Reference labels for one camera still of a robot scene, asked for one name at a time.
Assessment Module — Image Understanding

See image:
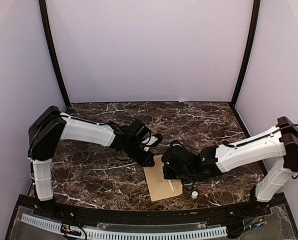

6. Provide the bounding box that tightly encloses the black corner post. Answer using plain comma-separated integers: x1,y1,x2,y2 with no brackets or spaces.
38,0,71,108
230,0,261,108

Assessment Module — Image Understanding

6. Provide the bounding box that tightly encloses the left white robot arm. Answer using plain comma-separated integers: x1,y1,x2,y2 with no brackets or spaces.
28,105,157,218

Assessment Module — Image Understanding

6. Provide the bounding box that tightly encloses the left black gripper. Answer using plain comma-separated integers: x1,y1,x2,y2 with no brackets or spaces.
125,139,155,167

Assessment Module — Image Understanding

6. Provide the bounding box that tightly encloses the black front frame rail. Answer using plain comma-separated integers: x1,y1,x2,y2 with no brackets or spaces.
40,201,271,226

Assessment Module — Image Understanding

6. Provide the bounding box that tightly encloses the brown kraft envelope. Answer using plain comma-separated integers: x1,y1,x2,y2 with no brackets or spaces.
143,155,183,202

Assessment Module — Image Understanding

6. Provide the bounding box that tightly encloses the white glue bottle cap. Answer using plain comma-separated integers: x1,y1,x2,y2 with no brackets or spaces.
191,191,198,199

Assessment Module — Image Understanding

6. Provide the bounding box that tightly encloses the white letter paper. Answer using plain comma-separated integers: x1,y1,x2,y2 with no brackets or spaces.
168,179,175,193

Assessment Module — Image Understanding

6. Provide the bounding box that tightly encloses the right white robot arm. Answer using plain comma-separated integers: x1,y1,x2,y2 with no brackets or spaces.
161,116,298,217

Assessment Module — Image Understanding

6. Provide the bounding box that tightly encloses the left black corner post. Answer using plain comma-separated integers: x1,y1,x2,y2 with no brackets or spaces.
38,0,71,108

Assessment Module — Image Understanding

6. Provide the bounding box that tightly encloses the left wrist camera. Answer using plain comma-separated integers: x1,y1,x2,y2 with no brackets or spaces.
141,133,163,151

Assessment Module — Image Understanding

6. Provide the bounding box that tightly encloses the right black corner post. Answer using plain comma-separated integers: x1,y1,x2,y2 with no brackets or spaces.
230,0,261,108

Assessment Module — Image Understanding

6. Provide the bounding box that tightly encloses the white slotted cable duct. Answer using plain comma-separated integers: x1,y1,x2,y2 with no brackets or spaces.
20,214,228,240

